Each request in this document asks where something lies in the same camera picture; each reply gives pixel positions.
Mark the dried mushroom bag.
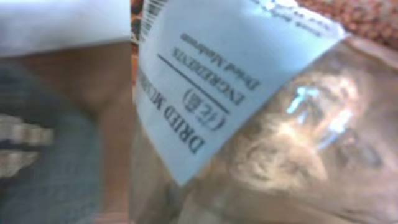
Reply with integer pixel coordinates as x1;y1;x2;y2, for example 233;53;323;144
130;0;397;224

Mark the grey plastic basket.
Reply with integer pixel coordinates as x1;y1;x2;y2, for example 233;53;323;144
1;65;103;224

